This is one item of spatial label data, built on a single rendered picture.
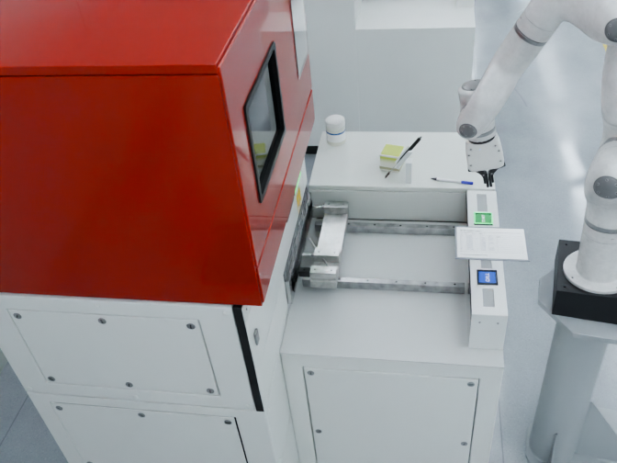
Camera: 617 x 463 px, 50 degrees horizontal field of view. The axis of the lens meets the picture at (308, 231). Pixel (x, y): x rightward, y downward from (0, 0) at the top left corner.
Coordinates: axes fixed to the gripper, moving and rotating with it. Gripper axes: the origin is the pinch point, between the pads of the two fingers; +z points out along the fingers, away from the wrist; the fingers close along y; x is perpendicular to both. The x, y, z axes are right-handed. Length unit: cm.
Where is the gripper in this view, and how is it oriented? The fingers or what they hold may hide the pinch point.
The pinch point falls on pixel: (488, 179)
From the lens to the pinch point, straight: 204.5
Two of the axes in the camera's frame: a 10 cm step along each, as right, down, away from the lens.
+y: 9.4, -1.3, -3.0
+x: 1.5, -6.5, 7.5
